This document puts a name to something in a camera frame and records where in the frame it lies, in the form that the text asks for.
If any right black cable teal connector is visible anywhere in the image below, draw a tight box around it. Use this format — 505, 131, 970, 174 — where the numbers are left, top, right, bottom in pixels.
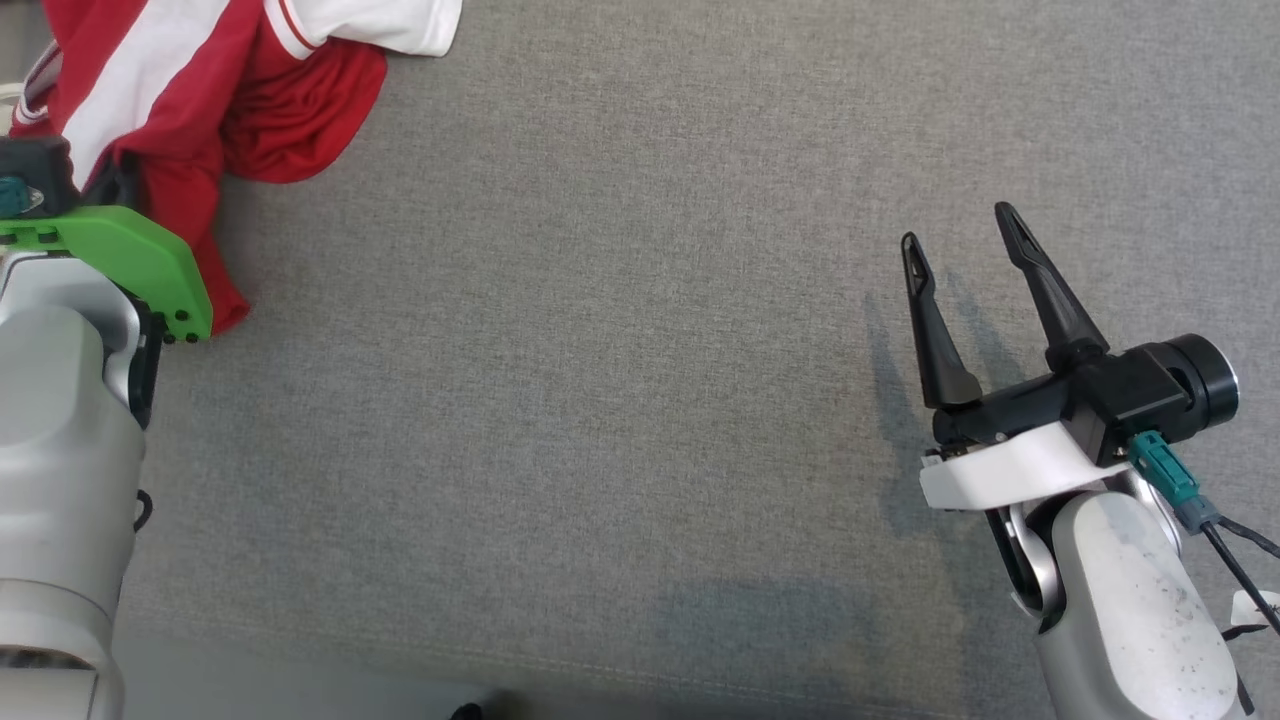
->
1128, 431, 1280, 641

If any red white striped jersey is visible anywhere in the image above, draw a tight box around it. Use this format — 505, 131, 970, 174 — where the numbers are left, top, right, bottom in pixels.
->
10, 0, 463, 337

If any green band left gripper body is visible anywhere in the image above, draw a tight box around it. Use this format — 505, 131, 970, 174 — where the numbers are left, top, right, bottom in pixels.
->
0, 205, 214, 344

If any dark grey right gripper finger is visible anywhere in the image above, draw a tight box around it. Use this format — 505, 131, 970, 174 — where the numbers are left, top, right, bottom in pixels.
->
994, 202, 1111, 374
900, 232, 984, 410

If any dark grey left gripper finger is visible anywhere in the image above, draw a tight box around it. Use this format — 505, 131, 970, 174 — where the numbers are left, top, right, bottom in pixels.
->
84, 150, 141, 211

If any white band right gripper body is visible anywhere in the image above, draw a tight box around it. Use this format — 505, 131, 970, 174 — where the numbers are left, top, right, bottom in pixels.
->
920, 372, 1136, 512

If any white cable label tag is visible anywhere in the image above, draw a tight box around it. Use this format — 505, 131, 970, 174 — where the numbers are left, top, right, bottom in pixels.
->
1231, 589, 1280, 630

